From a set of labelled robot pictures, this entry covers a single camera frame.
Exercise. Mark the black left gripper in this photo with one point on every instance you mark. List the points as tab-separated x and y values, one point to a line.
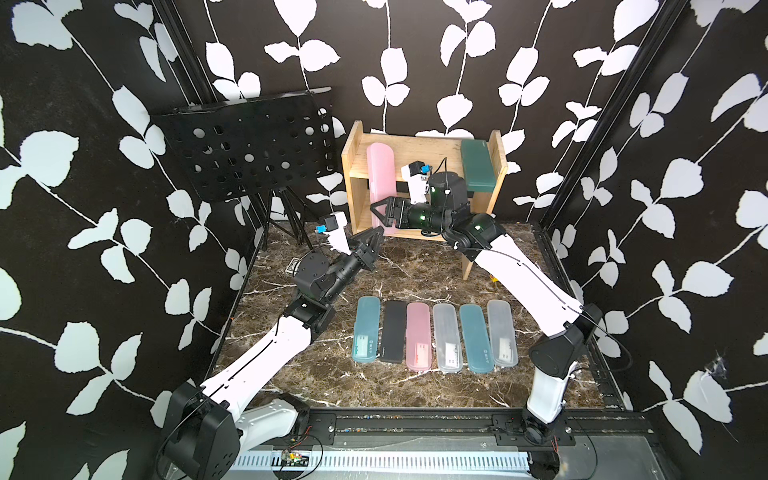
364	256

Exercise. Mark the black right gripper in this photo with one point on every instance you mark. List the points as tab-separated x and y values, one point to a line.
395	208

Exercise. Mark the pink pencil case top shelf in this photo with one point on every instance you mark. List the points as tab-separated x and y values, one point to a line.
381	172

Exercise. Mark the pink pencil case shelf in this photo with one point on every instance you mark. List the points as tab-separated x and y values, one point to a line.
418	337
381	172

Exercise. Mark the light blue pencil case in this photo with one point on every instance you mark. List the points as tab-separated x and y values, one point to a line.
366	330

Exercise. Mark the dark green pencil case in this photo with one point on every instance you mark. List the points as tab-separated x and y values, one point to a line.
479	173

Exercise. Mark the black pencil case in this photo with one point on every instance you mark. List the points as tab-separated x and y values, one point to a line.
392	343

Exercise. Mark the clear frosted pencil case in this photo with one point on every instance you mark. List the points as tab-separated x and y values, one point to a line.
502	334

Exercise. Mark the teal pencil case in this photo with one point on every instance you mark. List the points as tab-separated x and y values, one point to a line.
476	339

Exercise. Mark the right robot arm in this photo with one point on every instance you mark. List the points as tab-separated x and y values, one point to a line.
565	323

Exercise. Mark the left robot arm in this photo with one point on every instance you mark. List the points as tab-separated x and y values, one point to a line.
207	427

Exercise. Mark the black music stand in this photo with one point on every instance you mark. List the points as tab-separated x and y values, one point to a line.
259	148

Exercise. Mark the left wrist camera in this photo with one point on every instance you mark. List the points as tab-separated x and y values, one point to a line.
333	226

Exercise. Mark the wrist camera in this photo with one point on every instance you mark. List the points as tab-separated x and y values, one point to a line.
416	176
333	226

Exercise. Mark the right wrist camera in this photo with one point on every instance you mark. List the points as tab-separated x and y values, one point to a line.
416	176

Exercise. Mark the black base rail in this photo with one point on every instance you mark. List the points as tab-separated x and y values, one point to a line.
455	445

